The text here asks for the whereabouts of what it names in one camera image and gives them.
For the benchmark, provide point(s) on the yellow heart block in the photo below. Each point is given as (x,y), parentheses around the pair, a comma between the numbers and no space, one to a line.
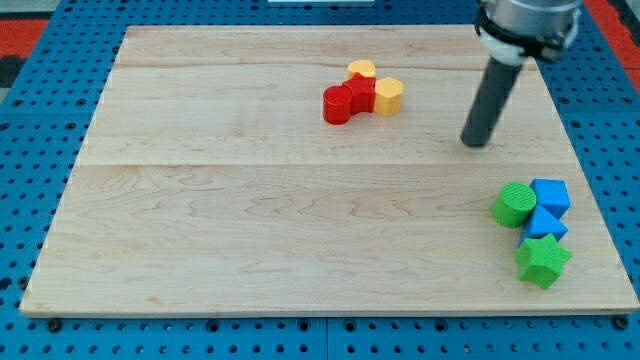
(364,67)

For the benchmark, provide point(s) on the red cylinder block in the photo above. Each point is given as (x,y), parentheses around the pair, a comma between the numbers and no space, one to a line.
(337,105)

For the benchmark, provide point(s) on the red star block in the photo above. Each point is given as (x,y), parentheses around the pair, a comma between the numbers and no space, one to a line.
(363,93)

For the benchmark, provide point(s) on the light wooden board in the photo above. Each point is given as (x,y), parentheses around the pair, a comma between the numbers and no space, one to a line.
(210,185)

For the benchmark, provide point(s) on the yellow hexagon block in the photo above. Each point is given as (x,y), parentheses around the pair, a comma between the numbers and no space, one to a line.
(388,96)

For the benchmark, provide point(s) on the green cylinder block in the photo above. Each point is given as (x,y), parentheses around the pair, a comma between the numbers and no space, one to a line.
(513,204)

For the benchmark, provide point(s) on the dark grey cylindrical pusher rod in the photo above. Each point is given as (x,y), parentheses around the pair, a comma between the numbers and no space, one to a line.
(495,88)

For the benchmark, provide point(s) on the blue triangle block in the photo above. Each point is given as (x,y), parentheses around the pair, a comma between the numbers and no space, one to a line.
(540,223)

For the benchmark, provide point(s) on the blue cube block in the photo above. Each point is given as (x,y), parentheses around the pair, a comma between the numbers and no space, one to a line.
(553,195)

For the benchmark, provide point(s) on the green star block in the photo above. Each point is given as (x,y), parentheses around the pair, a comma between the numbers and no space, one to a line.
(541,261)

